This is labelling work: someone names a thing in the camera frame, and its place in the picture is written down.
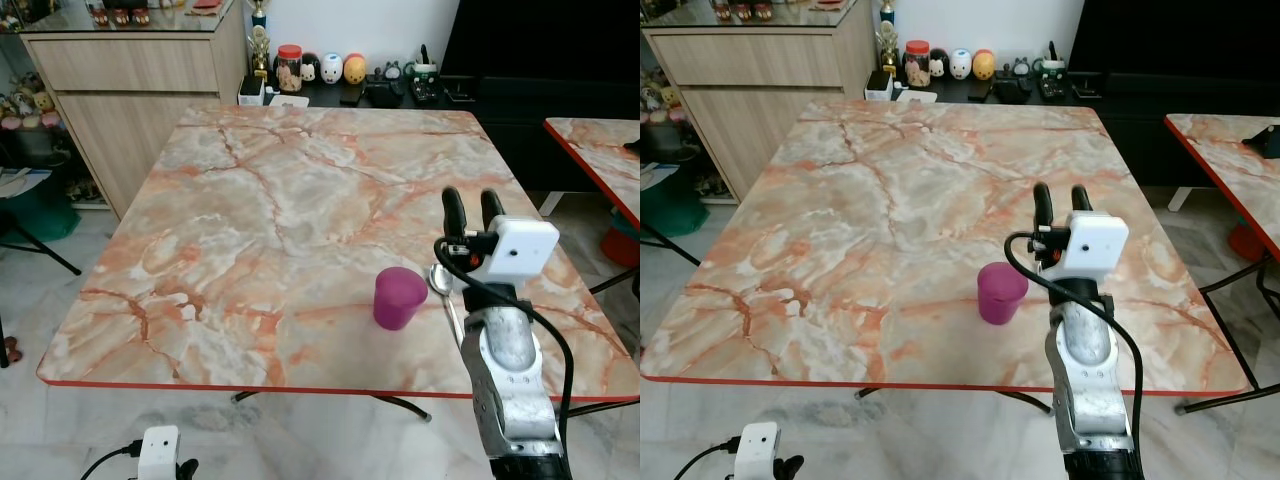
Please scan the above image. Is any gold trophy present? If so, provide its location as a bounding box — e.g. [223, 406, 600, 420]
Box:
[875, 0, 902, 77]
[249, 0, 273, 82]

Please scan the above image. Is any green bin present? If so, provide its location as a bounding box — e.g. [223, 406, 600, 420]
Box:
[640, 168, 712, 238]
[0, 178, 82, 243]

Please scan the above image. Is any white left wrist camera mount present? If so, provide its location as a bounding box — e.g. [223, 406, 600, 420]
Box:
[137, 425, 182, 480]
[734, 421, 782, 480]

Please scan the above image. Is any red lidded clear jar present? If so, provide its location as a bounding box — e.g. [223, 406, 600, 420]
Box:
[902, 39, 933, 90]
[275, 43, 306, 95]

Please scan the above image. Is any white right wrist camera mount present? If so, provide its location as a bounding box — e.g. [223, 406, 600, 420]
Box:
[1054, 210, 1130, 282]
[485, 216, 561, 282]

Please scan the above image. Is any marble side table red edge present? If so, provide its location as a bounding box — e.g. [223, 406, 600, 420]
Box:
[1164, 112, 1280, 263]
[543, 117, 641, 231]

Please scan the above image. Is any black television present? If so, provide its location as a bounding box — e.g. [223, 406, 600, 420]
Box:
[439, 0, 641, 79]
[1067, 0, 1280, 74]

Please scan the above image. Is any red bucket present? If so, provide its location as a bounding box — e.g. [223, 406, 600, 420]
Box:
[600, 223, 641, 270]
[1227, 220, 1273, 264]

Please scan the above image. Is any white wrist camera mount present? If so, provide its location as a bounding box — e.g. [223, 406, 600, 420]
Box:
[1054, 210, 1130, 282]
[734, 421, 782, 480]
[137, 425, 182, 480]
[485, 216, 561, 282]

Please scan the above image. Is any silver metal spoon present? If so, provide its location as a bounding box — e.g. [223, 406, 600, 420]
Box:
[427, 263, 467, 349]

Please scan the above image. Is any light wooden cabinet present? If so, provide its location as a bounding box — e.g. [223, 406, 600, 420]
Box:
[642, 0, 880, 202]
[19, 0, 250, 220]

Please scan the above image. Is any purple plastic cup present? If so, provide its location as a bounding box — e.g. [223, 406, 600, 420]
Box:
[374, 266, 430, 332]
[977, 261, 1030, 326]

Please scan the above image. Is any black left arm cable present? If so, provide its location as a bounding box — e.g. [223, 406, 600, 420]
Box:
[671, 436, 739, 480]
[79, 439, 141, 480]

